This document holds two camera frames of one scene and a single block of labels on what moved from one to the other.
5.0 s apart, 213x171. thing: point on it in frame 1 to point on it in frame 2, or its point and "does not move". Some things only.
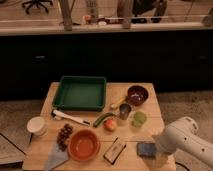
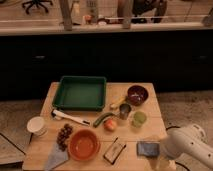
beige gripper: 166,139 to 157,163
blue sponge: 146,150 does not move
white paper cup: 37,126 does not move
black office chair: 37,3 does not move
